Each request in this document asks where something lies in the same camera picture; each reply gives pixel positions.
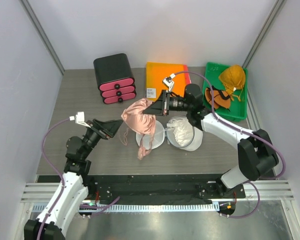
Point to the white slotted cable duct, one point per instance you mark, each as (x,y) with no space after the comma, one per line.
(213,207)

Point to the white bra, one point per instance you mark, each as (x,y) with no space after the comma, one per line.
(181,129)

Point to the orange folder stack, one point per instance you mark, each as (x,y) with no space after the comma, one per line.
(155,74)

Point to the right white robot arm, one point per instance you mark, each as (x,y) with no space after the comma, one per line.
(256,154)

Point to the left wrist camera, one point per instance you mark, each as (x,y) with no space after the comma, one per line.
(79,119)

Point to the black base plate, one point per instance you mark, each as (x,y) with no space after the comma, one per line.
(142,189)

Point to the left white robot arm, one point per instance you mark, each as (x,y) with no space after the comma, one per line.
(75,183)

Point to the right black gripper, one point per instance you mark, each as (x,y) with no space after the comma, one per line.
(161,107)

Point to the mustard orange bra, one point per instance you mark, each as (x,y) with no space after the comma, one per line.
(233,80)

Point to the pink bra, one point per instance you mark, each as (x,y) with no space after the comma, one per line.
(141,123)

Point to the white mesh laundry bag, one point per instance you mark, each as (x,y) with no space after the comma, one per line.
(162,135)

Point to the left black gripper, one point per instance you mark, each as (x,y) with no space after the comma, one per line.
(104,130)

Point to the black pink drawer box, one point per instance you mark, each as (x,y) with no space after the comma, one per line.
(114,78)

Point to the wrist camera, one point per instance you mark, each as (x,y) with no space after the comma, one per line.
(169,83)
(79,119)

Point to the green plastic bin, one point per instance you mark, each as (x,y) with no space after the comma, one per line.
(238,109)

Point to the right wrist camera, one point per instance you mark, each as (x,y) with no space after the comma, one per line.
(169,83)

